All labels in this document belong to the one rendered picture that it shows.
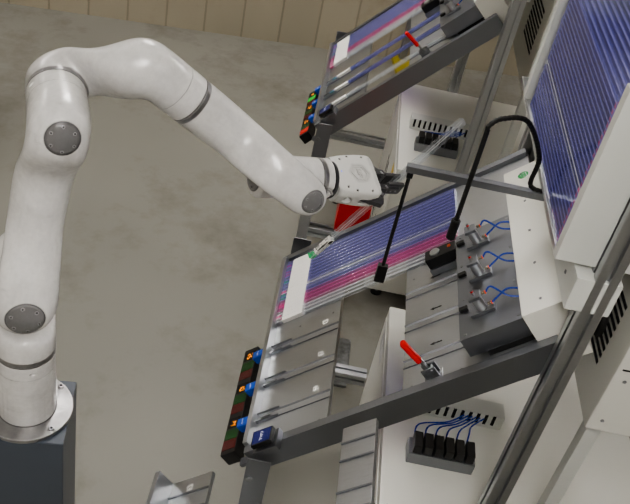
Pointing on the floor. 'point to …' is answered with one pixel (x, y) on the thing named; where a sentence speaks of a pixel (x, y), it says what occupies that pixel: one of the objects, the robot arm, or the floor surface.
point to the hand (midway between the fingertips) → (391, 183)
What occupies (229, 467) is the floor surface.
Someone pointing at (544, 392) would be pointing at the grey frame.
